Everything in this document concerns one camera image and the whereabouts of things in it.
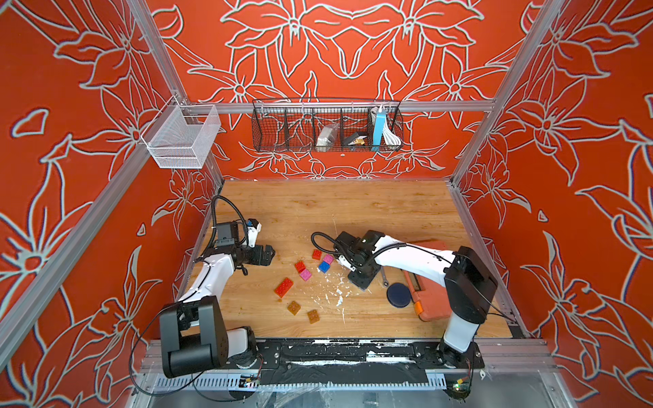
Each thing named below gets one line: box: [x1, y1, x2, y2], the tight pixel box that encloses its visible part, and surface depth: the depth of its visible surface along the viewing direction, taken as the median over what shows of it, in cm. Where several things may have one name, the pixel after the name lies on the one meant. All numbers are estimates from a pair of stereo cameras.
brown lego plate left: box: [287, 300, 302, 316], surface depth 83 cm
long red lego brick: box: [273, 277, 294, 299], surface depth 87 cm
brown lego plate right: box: [306, 309, 321, 325], surface depth 81 cm
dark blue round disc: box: [386, 282, 411, 309], surface depth 85 cm
